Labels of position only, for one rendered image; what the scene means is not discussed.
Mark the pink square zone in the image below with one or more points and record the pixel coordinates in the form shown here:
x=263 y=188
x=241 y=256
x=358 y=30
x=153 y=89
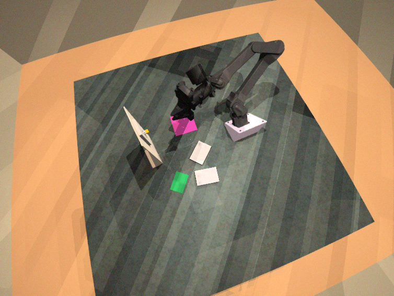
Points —
x=182 y=126

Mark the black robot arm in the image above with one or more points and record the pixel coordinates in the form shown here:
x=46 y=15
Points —
x=269 y=52

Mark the white flat rectangular tile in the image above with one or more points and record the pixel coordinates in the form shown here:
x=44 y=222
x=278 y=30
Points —
x=206 y=176
x=200 y=153

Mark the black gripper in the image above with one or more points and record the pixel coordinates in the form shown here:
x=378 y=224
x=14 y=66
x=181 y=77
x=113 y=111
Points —
x=189 y=101

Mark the green flat rectangle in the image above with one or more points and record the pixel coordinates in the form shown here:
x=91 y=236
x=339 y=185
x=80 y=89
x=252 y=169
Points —
x=179 y=182

